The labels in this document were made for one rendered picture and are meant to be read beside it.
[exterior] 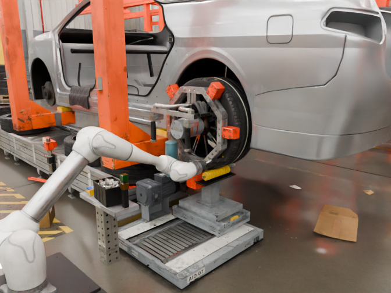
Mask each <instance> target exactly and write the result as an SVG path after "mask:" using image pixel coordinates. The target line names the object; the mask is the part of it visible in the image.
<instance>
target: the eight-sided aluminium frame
mask: <svg viewBox="0 0 391 293"><path fill-rule="evenodd" d="M207 90H208V87H191V86H182V87H180V88H179V89H178V91H177V93H176V94H175V95H174V97H173V98H172V100H171V101H170V102H169V104H168V105H175V104H180V103H181V101H182V100H183V98H184V97H185V96H186V94H187V92H190V93H192V94H193V93H196V94H202V95H203V97H204V98H205V100H206V101H207V102H208V104H209V106H210V107H211V109H212V110H213V111H214V113H215V114H216V116H217V143H216V147H215V148H214V149H213V150H212V151H211V152H210V153H209V154H208V155H207V156H206V157H205V159H204V158H199V157H197V156H193V155H189V154H188V153H187V152H185V151H184V149H185V147H184V146H183V144H182V142H181V141H180V139H176V138H174V137H173V135H172V133H171V131H170V125H171V123H172V122H173V121H174V120H176V116H170V115H166V123H167V137H168V139H169V140H175V141H177V142H178V143H177V147H178V156H179V158H180V159H181V160H182V161H186V162H188V163H190V162H194V161H203V162H205V161H209V159H210V158H211V159H213V158H217V157H218V156H219V155H220V154H221V153H222V152H223V151H225V149H226V148H227V140H228V139H226V138H222V127H226V126H228V114H227V112H226V110H225V109H224V108H223V106H222V105H221V103H220V102H219V101H218V99H211V98H210V97H209V96H208V95H207V94H206V92H207ZM168 110H175V111H176V108H173V109H168Z"/></svg>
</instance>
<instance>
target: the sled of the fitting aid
mask: <svg viewBox="0 0 391 293"><path fill-rule="evenodd" d="M172 215H174V216H176V217H178V218H180V219H182V220H184V221H186V222H189V223H191V224H193V225H195V226H197V227H199V228H201V229H203V230H205V231H208V232H210V233H212V234H214V235H216V236H219V237H220V236H222V235H224V234H226V233H228V232H229V231H231V230H233V229H235V228H236V227H238V226H240V225H242V224H244V223H246V222H248V221H250V211H248V210H245V209H242V210H240V211H238V212H236V213H233V214H231V215H229V216H227V217H225V218H223V219H221V220H219V221H214V220H212V219H210V218H207V217H205V216H203V215H200V214H198V213H196V212H193V211H191V210H189V209H186V208H184V207H182V206H180V205H179V203H178V204H177V205H174V206H172Z"/></svg>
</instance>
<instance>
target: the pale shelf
mask: <svg viewBox="0 0 391 293"><path fill-rule="evenodd" d="M79 194H80V198H82V199H84V200H85V201H87V202H89V203H90V204H92V205H94V206H96V207H98V208H99V209H101V210H103V211H104V212H106V213H108V214H110V215H111V216H113V217H119V216H121V215H125V214H127V213H130V212H132V211H135V210H137V209H139V205H138V204H136V203H134V202H132V201H130V200H129V207H130V208H128V209H123V208H122V204H119V205H115V206H111V207H108V208H106V207H105V206H104V205H103V204H102V203H100V202H99V201H98V200H97V199H95V198H94V195H92V196H90V194H89V193H88V192H86V191H85V192H81V193H79Z"/></svg>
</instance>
